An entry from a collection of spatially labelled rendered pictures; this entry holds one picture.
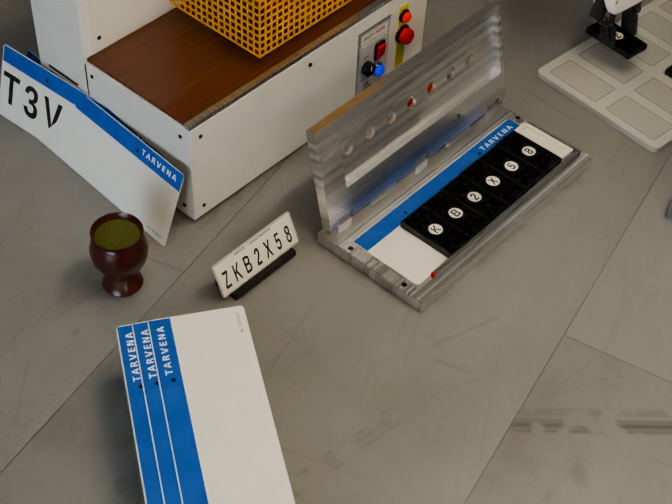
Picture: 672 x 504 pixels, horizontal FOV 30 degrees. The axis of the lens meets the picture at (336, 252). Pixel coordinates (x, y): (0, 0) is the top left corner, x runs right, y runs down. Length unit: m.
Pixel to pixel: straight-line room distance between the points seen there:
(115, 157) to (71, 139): 0.11
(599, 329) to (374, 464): 0.41
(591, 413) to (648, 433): 0.08
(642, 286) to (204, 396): 0.71
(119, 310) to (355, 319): 0.34
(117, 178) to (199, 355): 0.43
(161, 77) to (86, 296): 0.34
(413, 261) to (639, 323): 0.34
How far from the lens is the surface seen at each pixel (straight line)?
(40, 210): 2.00
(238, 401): 1.60
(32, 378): 1.78
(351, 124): 1.86
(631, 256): 1.98
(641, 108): 2.24
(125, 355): 1.65
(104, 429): 1.72
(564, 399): 1.78
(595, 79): 2.28
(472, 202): 1.97
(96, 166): 2.01
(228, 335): 1.66
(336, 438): 1.70
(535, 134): 2.11
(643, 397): 1.81
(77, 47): 1.96
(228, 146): 1.91
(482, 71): 2.09
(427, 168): 2.03
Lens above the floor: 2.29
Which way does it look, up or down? 47 degrees down
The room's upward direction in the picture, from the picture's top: 3 degrees clockwise
